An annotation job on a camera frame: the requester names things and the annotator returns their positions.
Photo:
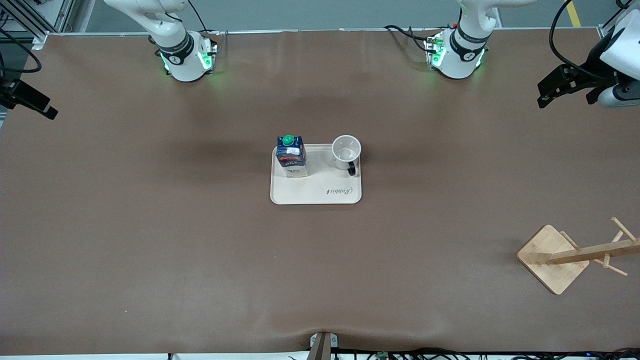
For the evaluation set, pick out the cream rectangular tray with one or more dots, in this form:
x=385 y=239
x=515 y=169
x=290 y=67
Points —
x=320 y=190

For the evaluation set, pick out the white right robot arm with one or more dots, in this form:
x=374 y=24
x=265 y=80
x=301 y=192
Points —
x=182 y=55

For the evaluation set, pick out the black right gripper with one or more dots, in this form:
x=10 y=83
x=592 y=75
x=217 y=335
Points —
x=10 y=91

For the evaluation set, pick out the wooden cup rack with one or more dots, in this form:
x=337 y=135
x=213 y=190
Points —
x=552 y=257

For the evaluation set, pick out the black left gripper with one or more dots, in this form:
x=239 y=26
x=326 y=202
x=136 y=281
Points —
x=591 y=76

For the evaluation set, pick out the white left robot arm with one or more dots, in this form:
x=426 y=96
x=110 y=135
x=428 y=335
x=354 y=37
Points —
x=462 y=50

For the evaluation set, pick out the aluminium frame profile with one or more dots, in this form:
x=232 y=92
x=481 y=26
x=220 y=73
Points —
x=607 y=27
x=35 y=22

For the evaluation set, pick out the blue milk carton green cap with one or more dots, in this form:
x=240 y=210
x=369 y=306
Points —
x=291 y=156

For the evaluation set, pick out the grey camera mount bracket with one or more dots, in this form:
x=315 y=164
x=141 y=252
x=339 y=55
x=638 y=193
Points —
x=323 y=345

